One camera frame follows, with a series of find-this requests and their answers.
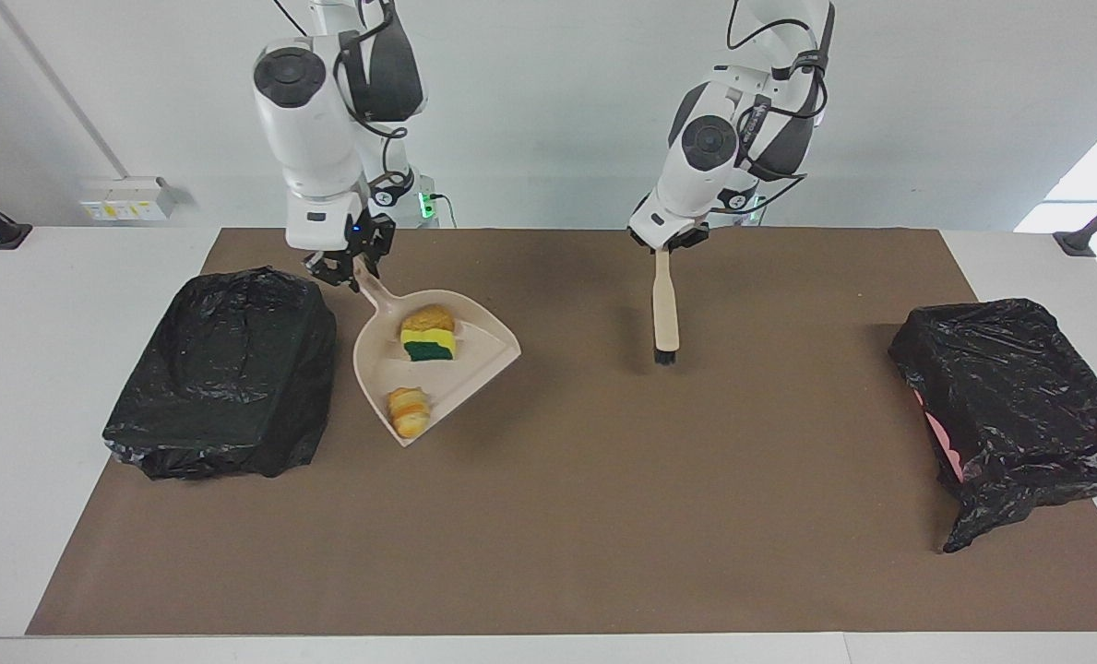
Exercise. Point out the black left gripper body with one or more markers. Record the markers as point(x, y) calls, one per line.
point(696, 238)

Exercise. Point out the brown paper table mat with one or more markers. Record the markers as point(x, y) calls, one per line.
point(603, 516)

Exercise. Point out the pink bin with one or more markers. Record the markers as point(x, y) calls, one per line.
point(945, 443)

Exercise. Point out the beige plastic dustpan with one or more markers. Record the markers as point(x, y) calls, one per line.
point(474, 355)

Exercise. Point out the black plastic trash bag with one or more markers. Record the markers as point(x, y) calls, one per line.
point(225, 369)
point(1019, 387)

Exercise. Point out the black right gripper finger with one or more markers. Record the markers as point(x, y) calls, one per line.
point(331, 270)
point(378, 262)

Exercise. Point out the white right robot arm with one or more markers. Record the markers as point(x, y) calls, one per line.
point(313, 129)

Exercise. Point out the white wall socket box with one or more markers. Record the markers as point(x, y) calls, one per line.
point(124, 201)

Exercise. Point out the yellow sponge piece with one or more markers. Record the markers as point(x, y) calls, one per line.
point(428, 347)

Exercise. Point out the brown bread roll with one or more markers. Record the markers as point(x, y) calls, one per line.
point(428, 319)

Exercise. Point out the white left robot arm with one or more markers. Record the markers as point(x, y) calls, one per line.
point(705, 175)

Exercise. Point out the grey wall conduit pipe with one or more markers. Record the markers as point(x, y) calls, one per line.
point(59, 86)

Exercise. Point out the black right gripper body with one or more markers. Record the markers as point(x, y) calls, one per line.
point(375, 238)

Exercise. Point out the beige brush with black bristles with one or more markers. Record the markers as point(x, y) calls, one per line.
point(665, 304)

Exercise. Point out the orange striped bread piece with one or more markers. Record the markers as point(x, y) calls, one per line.
point(410, 413)

